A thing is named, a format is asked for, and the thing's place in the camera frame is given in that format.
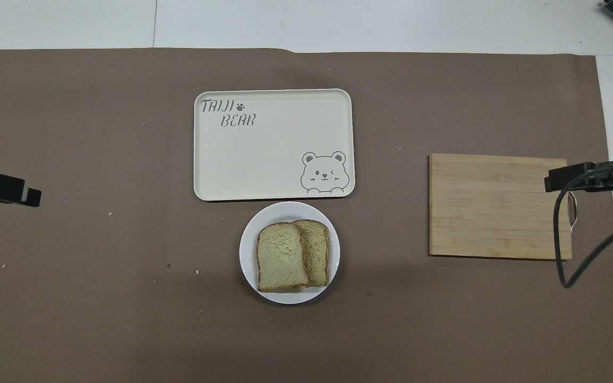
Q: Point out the bamboo cutting board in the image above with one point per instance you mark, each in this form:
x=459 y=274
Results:
x=493 y=213

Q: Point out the white round plate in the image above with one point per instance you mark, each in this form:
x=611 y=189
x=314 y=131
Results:
x=248 y=250

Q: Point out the bread slice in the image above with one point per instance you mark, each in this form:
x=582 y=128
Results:
x=281 y=258
x=318 y=250

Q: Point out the cream tray with bear print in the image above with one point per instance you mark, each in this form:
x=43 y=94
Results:
x=264 y=154

